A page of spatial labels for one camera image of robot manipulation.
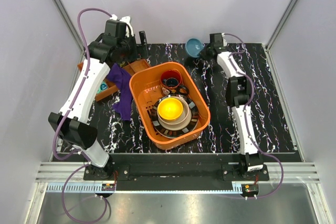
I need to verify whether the aluminium frame rail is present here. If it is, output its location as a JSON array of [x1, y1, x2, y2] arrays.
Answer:
[[52, 0, 84, 52]]

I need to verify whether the orange plastic dish bin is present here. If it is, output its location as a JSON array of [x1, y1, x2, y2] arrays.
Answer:
[[129, 61, 211, 150]]

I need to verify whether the mint green sock bundle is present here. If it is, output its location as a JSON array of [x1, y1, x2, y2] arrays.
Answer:
[[97, 82, 108, 94]]

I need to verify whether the black striped cream plate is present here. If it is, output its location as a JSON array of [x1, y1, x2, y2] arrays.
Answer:
[[150, 94, 199, 138]]

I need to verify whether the teal blue ceramic bowl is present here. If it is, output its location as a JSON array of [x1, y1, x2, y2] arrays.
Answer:
[[185, 38, 205, 58]]

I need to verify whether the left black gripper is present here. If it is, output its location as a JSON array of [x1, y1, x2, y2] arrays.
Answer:
[[118, 31, 150, 62]]

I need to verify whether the orange compartment organizer tray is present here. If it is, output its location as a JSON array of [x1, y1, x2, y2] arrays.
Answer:
[[77, 58, 152, 103]]

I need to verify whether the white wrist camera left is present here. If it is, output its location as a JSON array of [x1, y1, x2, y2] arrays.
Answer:
[[109, 14, 134, 37]]

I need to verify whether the beige grey ceramic bowl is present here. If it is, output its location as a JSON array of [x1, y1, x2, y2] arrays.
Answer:
[[158, 97, 192, 130]]

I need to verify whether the dark blue small cup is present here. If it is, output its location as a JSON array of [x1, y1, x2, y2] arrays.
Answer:
[[165, 78, 179, 88]]

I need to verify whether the yellow orange small bowl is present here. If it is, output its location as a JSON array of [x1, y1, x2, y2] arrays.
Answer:
[[158, 98, 183, 121]]

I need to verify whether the purple cloth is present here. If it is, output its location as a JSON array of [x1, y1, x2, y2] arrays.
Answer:
[[107, 63, 133, 121]]

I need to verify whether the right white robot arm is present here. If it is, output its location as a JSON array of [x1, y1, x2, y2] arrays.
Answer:
[[199, 33, 264, 180]]

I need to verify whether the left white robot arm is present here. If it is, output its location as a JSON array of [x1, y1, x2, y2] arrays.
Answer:
[[48, 16, 148, 180]]

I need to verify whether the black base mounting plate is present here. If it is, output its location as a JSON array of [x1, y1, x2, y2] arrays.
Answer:
[[83, 153, 270, 192]]

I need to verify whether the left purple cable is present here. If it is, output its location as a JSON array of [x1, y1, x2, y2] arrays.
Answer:
[[52, 8, 118, 222]]

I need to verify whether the black skull mug red inside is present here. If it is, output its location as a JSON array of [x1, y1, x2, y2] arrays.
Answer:
[[160, 69, 190, 96]]

